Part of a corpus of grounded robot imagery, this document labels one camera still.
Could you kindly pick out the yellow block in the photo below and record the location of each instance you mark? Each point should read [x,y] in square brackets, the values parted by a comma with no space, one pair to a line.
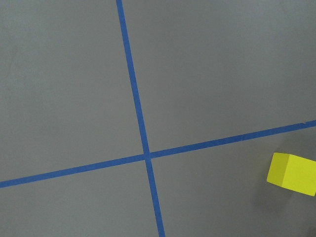
[293,173]

